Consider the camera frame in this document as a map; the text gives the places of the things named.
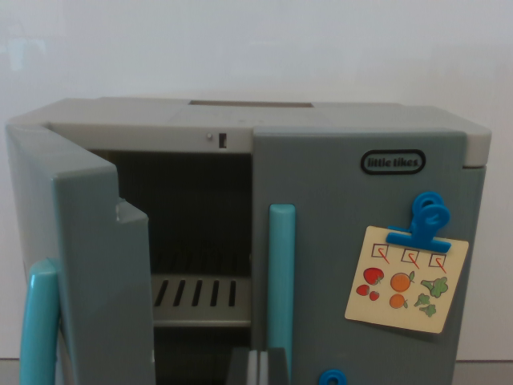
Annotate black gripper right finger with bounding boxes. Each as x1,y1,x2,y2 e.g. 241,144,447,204
259,346,290,385

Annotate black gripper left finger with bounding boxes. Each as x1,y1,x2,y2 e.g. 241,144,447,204
227,346,261,385

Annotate teal handle of display door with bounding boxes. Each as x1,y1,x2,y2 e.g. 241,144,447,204
18,256,62,385

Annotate gray slotted fridge shelf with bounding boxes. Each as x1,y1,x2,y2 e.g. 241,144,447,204
151,274,252,328

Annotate gray toy fridge body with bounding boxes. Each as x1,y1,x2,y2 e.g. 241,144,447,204
4,95,492,385

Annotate blue round knob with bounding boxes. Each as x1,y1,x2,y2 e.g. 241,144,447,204
318,368,349,385

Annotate cream shopping list card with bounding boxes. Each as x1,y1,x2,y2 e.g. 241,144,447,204
344,225,470,334

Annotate blue plastic clip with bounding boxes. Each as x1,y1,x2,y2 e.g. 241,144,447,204
385,191,453,254

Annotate teal handle of logo door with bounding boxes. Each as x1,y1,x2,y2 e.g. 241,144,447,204
267,203,297,351

